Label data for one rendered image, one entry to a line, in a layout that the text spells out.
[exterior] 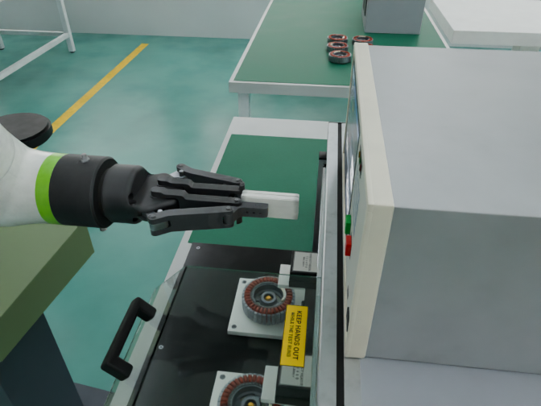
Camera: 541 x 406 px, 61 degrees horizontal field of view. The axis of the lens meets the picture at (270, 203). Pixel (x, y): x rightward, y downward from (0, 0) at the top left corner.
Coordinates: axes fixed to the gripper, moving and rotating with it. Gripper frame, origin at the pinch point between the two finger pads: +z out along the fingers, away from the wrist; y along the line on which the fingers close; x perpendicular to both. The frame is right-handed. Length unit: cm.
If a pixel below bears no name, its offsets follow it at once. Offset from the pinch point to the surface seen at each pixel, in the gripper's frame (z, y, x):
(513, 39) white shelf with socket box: 53, -81, -1
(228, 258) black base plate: -15, -36, -43
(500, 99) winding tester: 26.6, -9.4, 11.3
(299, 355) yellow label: 5.1, 11.1, -14.0
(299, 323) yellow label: 4.6, 6.3, -14.0
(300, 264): 3.6, -20.0, -28.3
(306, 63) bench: -4, -183, -45
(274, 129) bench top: -12, -110, -45
